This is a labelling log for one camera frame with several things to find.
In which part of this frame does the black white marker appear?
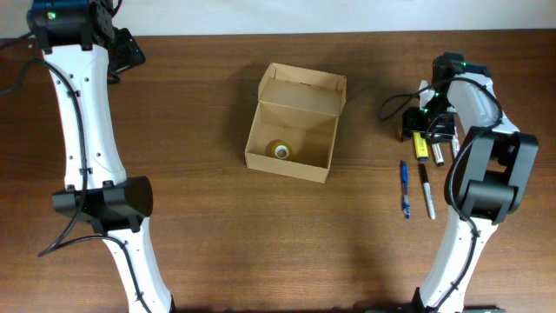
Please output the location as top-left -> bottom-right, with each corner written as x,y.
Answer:
431,143 -> 445,166

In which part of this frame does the blue white marker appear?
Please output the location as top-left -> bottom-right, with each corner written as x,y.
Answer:
450,131 -> 460,158

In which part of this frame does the yellow highlighter marker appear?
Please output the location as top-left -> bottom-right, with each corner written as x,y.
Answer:
413,132 -> 429,162

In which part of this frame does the brown cardboard box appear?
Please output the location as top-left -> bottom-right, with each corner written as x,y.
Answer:
245,63 -> 347,183

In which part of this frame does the yellow tape roll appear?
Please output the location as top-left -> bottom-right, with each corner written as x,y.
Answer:
265,139 -> 295,161

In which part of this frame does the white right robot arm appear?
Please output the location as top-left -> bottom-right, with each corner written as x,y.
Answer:
401,52 -> 539,312

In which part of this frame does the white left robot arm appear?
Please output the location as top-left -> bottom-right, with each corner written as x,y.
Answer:
27,0 -> 175,312

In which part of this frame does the black fine marker pen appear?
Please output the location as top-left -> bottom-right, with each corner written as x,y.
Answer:
419,163 -> 436,220

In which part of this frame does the blue ballpoint pen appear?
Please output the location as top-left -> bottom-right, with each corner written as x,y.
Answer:
400,160 -> 411,220

